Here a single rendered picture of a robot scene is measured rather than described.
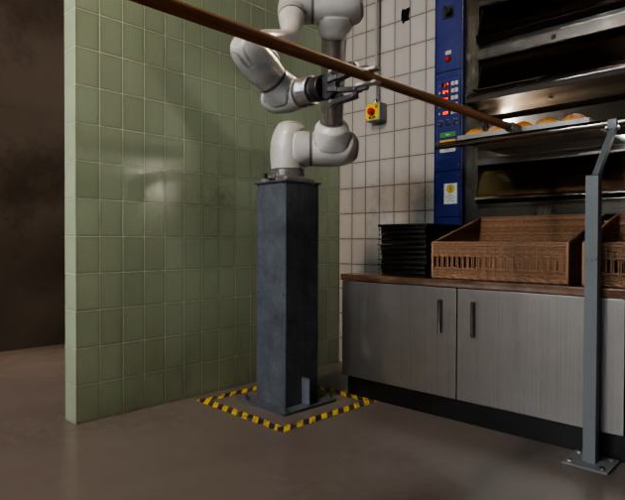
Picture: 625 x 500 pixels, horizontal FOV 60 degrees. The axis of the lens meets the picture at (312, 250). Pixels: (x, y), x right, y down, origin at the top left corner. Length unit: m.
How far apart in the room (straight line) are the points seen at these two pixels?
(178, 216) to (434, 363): 1.30
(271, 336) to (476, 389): 0.89
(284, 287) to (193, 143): 0.81
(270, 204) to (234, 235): 0.39
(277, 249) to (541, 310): 1.09
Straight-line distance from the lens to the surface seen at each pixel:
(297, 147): 2.45
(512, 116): 2.91
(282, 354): 2.42
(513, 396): 2.22
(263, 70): 1.70
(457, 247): 2.30
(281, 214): 2.38
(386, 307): 2.45
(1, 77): 4.28
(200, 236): 2.64
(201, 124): 2.70
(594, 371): 2.04
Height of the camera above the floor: 0.73
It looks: 1 degrees down
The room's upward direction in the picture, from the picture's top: straight up
